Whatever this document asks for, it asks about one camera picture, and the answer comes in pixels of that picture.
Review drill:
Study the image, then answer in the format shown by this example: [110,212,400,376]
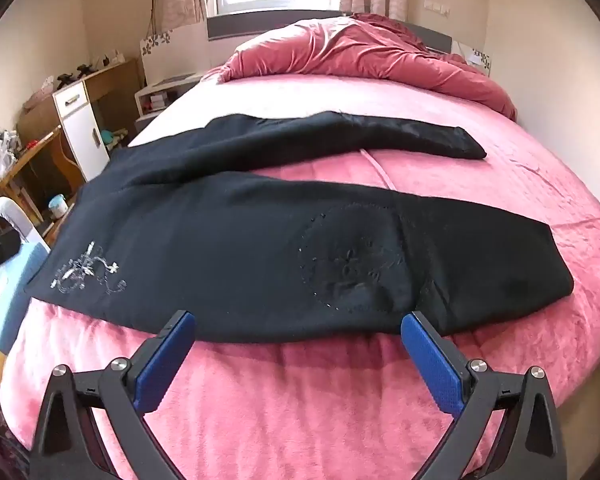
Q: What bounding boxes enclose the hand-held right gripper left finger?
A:
[27,310,197,480]

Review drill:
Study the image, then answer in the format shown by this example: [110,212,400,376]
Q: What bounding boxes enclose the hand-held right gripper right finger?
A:
[400,311,568,480]

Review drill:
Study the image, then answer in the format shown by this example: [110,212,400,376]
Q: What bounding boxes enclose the black pants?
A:
[24,110,575,345]

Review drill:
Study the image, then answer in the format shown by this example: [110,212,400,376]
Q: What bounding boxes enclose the light blue printed cloth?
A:
[0,240,51,361]

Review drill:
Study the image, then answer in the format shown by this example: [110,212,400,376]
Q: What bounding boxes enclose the teal lidded jar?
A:
[47,194,69,221]

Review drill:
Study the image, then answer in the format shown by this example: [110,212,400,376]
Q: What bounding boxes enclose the pink bed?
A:
[2,67,600,480]

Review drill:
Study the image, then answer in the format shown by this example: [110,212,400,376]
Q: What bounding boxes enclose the white cabinet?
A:
[51,80,112,181]

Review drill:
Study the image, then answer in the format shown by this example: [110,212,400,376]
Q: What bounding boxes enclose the white nightstand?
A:
[132,72,203,133]

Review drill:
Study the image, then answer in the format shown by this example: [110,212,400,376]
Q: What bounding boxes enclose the wooden desk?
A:
[0,57,146,241]

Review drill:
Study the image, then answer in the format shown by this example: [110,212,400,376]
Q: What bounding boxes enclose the white floral panel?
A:
[140,30,173,86]
[450,40,492,73]

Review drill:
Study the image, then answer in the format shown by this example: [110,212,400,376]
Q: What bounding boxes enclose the red duvet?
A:
[220,12,518,121]

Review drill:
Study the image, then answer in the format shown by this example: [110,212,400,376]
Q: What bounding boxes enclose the dark grey headboard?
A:
[206,10,453,53]

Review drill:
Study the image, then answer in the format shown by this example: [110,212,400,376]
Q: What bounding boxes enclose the pink strap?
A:
[359,147,397,192]

